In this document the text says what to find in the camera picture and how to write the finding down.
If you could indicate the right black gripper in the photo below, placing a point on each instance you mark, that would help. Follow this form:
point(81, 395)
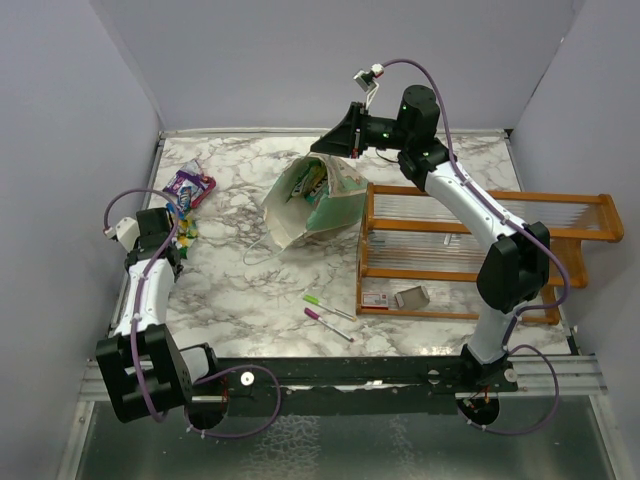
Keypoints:
point(343, 139)

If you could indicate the mint green Fox's candy packet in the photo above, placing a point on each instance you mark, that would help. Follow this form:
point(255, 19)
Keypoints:
point(311, 182)

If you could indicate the green printed paper bag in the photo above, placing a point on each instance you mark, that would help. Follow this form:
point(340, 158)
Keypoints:
point(288, 221)

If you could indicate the purple snack packet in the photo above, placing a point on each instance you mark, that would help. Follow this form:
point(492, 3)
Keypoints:
point(193, 171)

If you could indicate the blue candy packet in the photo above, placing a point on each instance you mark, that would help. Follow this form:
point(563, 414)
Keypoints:
point(182, 192)

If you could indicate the yellow green snack packet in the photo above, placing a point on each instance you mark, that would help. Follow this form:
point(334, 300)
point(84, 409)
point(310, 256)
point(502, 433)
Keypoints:
point(186, 235)

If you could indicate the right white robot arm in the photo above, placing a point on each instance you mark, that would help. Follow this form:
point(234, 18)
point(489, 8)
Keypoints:
point(516, 265)

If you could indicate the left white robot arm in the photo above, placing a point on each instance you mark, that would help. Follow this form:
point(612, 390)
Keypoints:
point(141, 365)

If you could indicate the wooden rack with clear rods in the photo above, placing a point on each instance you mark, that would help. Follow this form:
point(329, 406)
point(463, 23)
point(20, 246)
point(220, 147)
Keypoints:
point(408, 239)

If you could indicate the red white card box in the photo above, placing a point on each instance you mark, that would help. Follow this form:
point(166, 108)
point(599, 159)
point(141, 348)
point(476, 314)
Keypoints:
point(378, 301)

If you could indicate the green capped pen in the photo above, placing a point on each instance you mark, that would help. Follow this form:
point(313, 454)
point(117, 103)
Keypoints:
point(323, 305)

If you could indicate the small open cardboard box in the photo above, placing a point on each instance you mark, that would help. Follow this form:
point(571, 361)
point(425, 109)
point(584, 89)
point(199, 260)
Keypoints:
point(411, 299)

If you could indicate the purple capped pen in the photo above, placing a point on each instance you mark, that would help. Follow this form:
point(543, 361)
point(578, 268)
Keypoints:
point(315, 316)

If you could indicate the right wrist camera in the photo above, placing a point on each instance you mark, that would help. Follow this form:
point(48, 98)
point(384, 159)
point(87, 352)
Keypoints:
point(368, 82)

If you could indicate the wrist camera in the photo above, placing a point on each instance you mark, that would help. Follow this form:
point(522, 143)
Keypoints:
point(126, 233)
point(368, 82)

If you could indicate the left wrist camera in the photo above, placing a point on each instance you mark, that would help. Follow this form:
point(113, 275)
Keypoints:
point(126, 233)

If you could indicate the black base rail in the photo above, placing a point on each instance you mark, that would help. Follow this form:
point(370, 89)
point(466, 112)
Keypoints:
point(342, 386)

